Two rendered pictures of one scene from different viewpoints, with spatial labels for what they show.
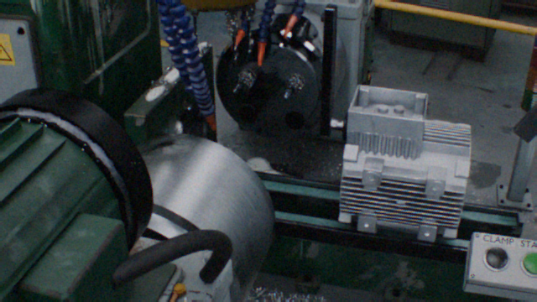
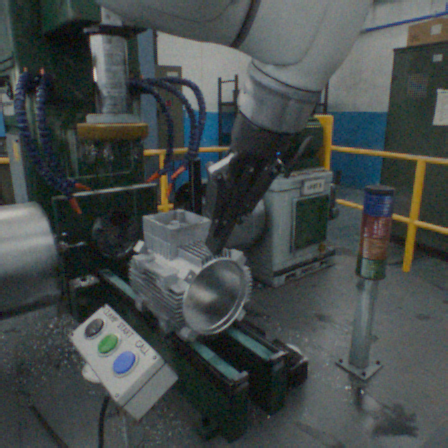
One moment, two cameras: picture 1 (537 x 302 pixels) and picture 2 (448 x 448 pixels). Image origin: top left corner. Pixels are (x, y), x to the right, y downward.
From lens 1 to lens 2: 0.83 m
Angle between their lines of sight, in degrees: 35
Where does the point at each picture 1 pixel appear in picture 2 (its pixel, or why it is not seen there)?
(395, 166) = (158, 263)
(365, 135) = (150, 236)
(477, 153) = not seen: hidden behind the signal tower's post
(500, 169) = (376, 340)
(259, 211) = (32, 252)
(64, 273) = not seen: outside the picture
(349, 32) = (272, 201)
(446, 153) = (189, 261)
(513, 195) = (353, 359)
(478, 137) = (385, 314)
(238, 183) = (26, 229)
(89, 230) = not seen: outside the picture
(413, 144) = (168, 248)
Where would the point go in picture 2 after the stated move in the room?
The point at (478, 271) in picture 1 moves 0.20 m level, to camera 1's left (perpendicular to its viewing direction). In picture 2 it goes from (78, 333) to (10, 295)
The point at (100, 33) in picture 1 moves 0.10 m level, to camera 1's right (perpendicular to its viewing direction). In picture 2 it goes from (76, 157) to (97, 159)
